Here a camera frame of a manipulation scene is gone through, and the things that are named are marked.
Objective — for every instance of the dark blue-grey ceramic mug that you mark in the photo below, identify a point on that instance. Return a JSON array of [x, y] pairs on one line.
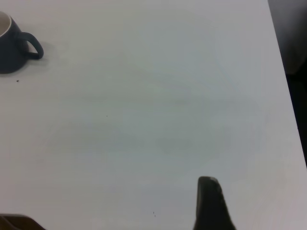
[[9, 55]]

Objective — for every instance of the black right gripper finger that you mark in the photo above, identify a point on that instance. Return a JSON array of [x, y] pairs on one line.
[[211, 206]]

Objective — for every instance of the dark base panel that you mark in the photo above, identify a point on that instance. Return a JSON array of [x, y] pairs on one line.
[[14, 224]]

